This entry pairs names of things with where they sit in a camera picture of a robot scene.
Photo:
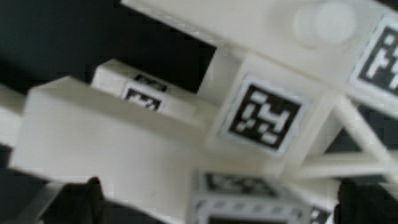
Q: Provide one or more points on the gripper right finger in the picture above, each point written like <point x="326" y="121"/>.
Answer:
<point x="366" y="203"/>

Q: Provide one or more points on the white chair back frame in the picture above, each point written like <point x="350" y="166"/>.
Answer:
<point x="288" y="61"/>

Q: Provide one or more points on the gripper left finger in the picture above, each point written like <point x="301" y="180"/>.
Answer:
<point x="66" y="204"/>

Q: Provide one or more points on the white chair leg block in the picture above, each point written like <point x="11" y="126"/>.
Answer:
<point x="244" y="199"/>
<point x="151" y="93"/>

